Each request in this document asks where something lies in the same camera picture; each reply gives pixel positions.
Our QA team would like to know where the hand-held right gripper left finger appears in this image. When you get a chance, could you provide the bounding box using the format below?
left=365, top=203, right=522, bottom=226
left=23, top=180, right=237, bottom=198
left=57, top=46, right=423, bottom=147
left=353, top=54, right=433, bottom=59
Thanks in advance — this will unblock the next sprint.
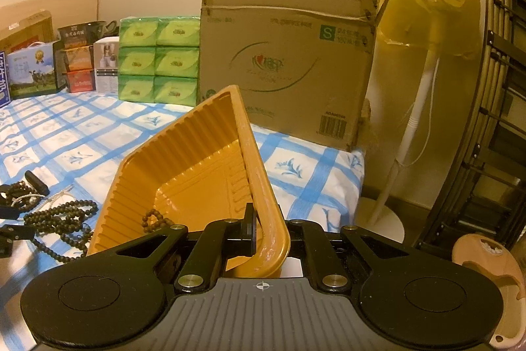
left=88, top=203, right=259, bottom=294

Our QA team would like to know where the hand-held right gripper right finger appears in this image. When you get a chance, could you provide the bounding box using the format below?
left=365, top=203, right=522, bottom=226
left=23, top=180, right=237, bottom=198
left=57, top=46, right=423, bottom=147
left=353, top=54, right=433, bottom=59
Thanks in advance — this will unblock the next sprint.
left=283, top=217, right=416, bottom=296

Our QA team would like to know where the black cylinder case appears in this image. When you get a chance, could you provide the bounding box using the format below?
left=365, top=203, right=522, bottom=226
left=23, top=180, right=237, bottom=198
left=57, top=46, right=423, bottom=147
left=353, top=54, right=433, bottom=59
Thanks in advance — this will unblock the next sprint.
left=25, top=171, right=49, bottom=195

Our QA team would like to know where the long dark bead necklace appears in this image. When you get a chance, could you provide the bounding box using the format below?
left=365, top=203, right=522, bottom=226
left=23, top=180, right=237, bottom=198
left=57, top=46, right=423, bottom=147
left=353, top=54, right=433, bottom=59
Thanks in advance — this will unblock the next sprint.
left=22, top=200, right=99, bottom=265

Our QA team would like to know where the silver chain bracelet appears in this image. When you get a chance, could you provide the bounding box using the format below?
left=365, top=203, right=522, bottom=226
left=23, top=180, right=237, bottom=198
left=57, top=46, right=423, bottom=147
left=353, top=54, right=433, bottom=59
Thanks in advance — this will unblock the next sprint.
left=41, top=184, right=77, bottom=208

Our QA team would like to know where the orange plastic tray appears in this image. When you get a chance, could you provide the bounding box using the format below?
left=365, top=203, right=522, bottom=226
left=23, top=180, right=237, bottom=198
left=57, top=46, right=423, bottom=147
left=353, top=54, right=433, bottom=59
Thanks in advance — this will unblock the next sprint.
left=87, top=85, right=292, bottom=278

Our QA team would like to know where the brown bead bracelet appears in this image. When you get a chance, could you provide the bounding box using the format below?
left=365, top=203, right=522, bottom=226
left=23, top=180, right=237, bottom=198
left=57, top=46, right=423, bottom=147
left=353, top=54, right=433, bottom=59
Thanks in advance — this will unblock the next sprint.
left=142, top=209, right=173, bottom=238

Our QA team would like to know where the blue white carton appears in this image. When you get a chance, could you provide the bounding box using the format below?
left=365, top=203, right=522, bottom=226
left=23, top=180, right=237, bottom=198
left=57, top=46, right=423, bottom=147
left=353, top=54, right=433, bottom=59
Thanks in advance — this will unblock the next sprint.
left=0, top=53, right=11, bottom=107

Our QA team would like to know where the blue checked bed sheet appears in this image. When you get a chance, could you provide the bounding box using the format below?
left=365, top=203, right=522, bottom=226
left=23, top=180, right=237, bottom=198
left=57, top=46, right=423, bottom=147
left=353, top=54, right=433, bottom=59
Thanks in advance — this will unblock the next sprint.
left=0, top=88, right=366, bottom=282

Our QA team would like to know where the milk carton with cow print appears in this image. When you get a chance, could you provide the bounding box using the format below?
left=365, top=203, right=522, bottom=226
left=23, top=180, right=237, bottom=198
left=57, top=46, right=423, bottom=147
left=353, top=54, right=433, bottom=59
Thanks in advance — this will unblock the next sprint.
left=6, top=40, right=62, bottom=100

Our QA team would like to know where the red noodle box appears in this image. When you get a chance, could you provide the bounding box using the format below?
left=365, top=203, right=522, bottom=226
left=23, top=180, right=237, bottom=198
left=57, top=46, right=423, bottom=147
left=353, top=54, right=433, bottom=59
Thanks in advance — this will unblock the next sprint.
left=63, top=68, right=96, bottom=93

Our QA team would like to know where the white standing fan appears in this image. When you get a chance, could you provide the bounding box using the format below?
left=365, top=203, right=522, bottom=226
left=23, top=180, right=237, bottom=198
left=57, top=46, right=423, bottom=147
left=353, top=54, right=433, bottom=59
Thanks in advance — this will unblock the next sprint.
left=354, top=47, right=438, bottom=247

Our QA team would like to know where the large cardboard box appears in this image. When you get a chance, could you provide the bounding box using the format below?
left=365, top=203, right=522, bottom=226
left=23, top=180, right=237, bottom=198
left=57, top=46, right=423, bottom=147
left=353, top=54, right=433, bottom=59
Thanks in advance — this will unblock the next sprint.
left=196, top=0, right=401, bottom=152

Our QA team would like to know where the orange noodle box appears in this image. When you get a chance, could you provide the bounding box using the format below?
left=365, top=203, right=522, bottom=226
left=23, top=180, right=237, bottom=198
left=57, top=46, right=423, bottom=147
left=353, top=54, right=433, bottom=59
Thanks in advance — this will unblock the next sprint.
left=60, top=44, right=96, bottom=72

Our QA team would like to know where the white product box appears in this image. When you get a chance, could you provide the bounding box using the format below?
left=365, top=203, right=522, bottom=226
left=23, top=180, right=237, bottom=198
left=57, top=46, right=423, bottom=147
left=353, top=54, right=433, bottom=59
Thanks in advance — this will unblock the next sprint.
left=94, top=38, right=121, bottom=92

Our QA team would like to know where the pink plastic stool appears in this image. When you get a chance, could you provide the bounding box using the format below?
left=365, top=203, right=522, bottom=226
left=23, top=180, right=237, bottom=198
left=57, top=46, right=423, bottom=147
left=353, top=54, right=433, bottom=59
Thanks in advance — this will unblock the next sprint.
left=451, top=234, right=526, bottom=349

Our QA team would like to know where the brown cardboard gift box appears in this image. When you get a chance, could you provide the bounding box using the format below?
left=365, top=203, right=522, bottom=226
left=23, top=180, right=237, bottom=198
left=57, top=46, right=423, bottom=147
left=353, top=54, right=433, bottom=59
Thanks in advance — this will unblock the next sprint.
left=0, top=12, right=54, bottom=51

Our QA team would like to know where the dark noodle bowl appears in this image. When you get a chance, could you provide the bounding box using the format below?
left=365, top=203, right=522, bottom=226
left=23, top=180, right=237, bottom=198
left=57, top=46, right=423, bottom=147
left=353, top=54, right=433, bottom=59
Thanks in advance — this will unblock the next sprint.
left=58, top=21, right=107, bottom=47

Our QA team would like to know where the stack of green tissue packs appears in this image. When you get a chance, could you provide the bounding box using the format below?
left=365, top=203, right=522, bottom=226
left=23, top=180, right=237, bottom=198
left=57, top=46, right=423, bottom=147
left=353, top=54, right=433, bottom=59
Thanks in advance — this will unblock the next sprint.
left=118, top=16, right=201, bottom=107

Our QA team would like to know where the flat cardboard sheet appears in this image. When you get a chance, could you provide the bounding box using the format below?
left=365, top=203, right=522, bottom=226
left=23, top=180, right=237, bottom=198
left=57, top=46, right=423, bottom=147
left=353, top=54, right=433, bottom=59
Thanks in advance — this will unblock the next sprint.
left=0, top=0, right=101, bottom=35

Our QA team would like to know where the folded metal rack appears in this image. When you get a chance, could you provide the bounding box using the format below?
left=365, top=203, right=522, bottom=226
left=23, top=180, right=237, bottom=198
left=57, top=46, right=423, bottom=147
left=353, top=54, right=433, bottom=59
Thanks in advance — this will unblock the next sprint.
left=413, top=0, right=526, bottom=253

